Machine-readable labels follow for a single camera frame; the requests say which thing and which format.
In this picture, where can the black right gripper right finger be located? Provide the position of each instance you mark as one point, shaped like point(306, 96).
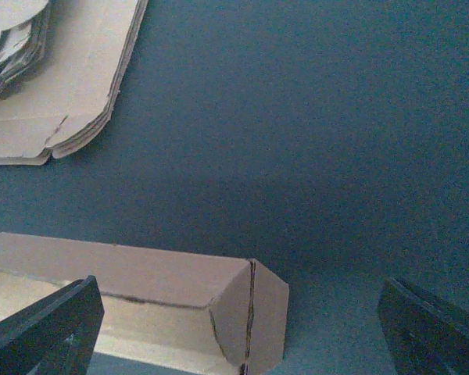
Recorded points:
point(425, 334)

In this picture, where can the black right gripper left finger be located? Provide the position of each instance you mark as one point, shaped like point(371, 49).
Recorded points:
point(55, 335)

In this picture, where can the brown cardboard box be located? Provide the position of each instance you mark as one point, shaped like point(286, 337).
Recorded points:
point(202, 314)

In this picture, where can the stack of flat cardboard blanks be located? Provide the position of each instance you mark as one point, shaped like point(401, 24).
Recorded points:
point(63, 103)

